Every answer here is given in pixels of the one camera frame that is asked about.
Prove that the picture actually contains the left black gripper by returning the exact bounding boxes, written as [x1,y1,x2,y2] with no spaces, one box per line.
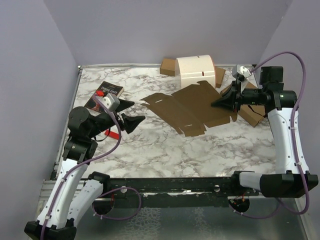
[88,98,146,138]

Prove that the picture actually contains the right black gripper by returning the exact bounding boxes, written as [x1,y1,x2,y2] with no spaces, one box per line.
[211,78,266,113]

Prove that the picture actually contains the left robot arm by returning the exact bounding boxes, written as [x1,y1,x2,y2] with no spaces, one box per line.
[24,94,145,240]

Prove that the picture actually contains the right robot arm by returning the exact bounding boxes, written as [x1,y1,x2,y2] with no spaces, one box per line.
[211,65,319,198]

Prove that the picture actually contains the closed brown cardboard box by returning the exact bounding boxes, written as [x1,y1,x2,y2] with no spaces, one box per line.
[219,81,270,128]

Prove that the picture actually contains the white cylindrical bread box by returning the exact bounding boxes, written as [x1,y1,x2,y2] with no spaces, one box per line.
[175,55,216,89]

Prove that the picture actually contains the small brown box behind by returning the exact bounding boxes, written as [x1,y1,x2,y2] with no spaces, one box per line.
[159,58,176,77]

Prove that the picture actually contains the red flat block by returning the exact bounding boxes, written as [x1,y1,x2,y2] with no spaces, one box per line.
[104,129,120,140]

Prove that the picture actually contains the brown cardboard piece behind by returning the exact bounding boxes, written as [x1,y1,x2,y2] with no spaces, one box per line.
[215,66,226,89]

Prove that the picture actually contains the dark paperback book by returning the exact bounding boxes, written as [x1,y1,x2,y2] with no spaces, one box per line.
[84,81,124,113]

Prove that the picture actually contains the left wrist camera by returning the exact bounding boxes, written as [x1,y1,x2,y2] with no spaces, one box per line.
[95,90,118,112]

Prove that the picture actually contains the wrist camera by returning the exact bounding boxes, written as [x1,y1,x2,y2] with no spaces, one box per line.
[232,64,252,93]
[95,90,118,112]

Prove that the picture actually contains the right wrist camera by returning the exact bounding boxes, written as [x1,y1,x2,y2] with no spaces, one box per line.
[232,64,252,93]

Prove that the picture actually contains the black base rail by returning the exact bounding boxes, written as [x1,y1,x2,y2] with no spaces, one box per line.
[88,171,258,208]

